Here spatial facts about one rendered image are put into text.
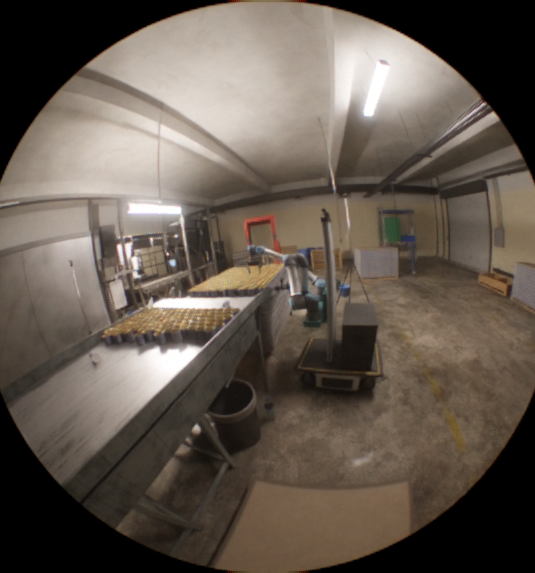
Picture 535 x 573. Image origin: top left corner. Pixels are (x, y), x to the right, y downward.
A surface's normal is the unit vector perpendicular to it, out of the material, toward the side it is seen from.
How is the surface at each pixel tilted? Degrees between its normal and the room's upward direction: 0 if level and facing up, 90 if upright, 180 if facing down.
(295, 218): 90
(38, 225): 90
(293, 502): 0
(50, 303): 90
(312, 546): 0
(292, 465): 0
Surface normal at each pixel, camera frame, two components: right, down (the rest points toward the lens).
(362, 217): -0.28, 0.27
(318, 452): -0.13, -0.96
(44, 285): 0.95, -0.05
